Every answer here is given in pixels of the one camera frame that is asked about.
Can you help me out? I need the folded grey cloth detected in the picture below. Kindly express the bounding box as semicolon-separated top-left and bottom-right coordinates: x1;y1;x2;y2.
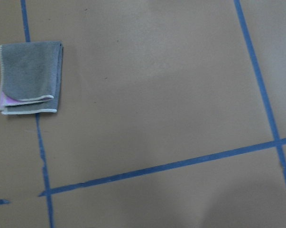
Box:
0;41;63;115

